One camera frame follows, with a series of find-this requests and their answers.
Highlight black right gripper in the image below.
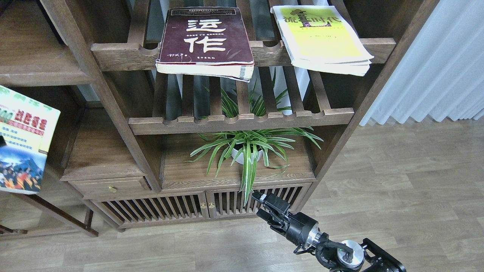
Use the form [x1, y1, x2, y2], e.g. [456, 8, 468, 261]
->
[252, 191, 321, 250]

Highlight colourful small paperback book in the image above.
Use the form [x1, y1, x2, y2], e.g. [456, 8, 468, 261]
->
[0, 86, 60, 195]

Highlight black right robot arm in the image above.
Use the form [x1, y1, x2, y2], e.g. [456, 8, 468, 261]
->
[252, 191, 406, 272]

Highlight white plant pot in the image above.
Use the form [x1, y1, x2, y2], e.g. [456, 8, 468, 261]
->
[231, 146, 263, 165]

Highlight green spider plant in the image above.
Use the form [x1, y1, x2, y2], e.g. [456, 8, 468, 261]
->
[185, 68, 324, 207]

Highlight dark wooden bookshelf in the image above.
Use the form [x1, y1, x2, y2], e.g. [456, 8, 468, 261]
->
[1, 0, 438, 230]

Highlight maroon book white characters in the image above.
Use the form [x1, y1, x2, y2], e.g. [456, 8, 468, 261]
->
[156, 6, 254, 82]

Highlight yellow cover book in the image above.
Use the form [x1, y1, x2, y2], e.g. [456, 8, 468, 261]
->
[271, 5, 373, 76]

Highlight white curtain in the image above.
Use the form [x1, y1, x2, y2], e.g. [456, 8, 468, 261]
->
[360, 0, 484, 126]

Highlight wooden side table frame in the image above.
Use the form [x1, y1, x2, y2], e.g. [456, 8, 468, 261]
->
[0, 193, 99, 240]

